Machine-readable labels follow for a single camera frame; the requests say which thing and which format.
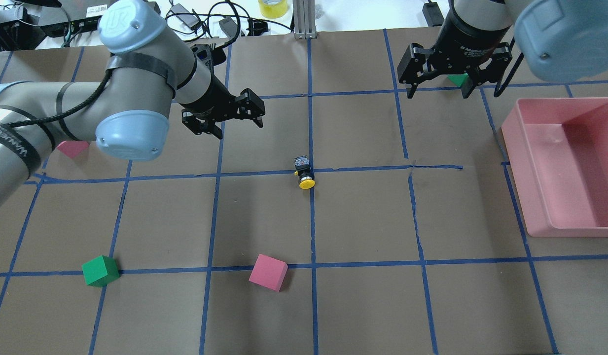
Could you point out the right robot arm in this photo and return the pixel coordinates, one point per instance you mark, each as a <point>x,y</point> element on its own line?
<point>561,40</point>

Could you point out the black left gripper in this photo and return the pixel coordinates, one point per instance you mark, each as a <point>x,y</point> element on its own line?
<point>211,98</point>

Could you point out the yellow push button switch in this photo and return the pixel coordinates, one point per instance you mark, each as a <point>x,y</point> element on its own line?
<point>304,172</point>

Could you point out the pink plastic bin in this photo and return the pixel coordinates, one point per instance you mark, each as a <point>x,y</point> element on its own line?
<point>558,151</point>

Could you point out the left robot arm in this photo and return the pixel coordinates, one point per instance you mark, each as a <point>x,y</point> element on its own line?
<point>126,114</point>

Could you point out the pink foam cube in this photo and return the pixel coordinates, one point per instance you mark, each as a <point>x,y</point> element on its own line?
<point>268,272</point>
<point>73,149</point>

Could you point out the aluminium frame post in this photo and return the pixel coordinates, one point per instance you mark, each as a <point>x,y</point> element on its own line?
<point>304,18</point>

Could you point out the black power adapter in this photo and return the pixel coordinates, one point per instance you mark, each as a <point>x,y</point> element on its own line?
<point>432,14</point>

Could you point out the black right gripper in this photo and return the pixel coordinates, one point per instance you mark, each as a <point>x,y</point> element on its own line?
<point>469,33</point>

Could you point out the green foam cube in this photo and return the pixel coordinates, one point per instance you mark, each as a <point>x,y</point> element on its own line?
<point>458,79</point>
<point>100,271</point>

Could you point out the yellow tape roll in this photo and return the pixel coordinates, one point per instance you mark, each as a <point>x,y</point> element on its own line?
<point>273,9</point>

